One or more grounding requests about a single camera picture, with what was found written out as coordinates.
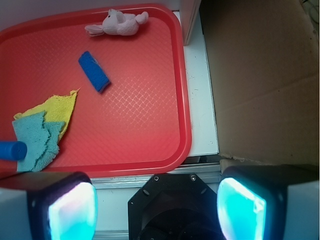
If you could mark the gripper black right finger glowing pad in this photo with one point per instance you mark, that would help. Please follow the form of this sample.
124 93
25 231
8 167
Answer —
269 202

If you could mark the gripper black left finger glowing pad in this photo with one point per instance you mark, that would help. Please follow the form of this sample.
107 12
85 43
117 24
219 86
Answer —
47 206

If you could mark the blue plastic bottle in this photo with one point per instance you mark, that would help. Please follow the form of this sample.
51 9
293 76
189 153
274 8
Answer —
12 150

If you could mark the teal cloth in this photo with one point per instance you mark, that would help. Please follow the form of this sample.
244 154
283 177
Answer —
41 138

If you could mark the yellow cloth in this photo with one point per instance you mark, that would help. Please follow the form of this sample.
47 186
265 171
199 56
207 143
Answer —
57 108

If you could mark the red plastic tray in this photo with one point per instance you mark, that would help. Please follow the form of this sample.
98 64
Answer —
140 124

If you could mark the blue rolled cloth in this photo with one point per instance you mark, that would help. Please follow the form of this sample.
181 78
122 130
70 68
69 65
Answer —
93 71

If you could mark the brown cardboard box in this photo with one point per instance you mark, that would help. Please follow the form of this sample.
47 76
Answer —
263 58

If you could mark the pink plush toy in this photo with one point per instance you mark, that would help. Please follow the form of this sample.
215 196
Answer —
118 23

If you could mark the black octagonal mount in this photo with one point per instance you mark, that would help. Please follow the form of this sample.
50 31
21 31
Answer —
174 207

